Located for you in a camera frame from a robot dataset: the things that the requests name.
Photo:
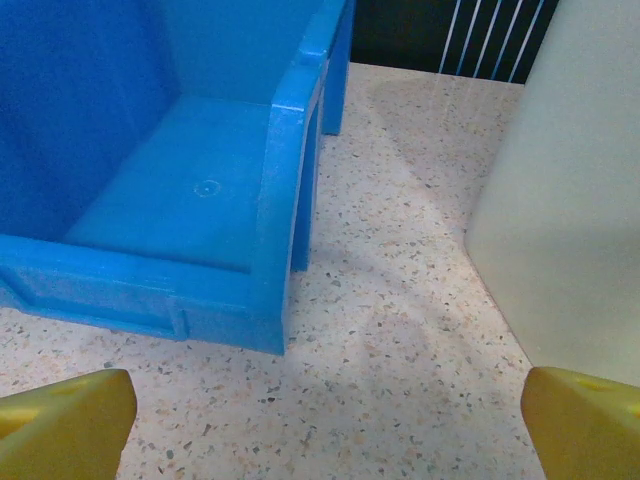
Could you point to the blue plastic bin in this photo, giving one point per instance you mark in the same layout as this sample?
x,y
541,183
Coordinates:
x,y
175,200

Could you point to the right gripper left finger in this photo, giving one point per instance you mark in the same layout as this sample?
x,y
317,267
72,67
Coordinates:
x,y
60,430

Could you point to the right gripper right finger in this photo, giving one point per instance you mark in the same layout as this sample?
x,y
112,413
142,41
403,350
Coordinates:
x,y
590,430

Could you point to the cream knife block pink top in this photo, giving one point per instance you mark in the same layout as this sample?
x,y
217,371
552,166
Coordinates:
x,y
560,200

